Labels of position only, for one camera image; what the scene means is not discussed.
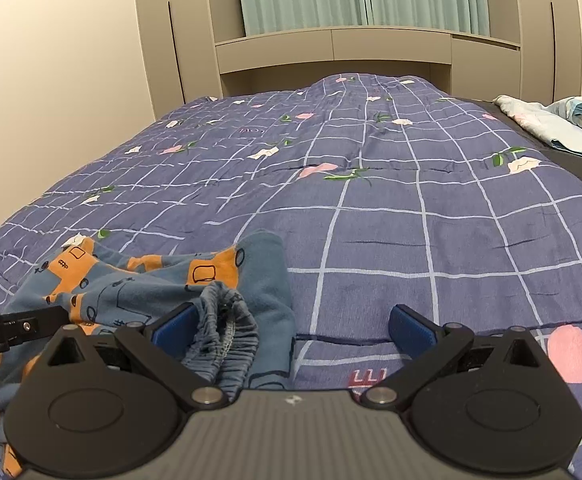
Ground blue orange patterned pants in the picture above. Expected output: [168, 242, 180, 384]
[0, 231, 295, 479]

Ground purple checked floral quilt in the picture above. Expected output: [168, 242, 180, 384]
[0, 74, 582, 478]

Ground grey orange quilted mattress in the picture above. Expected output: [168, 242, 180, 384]
[461, 99, 582, 181]

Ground light blue white blanket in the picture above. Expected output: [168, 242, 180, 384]
[494, 96, 582, 156]

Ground beige built-in cabinet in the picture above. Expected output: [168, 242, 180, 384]
[136, 0, 582, 115]

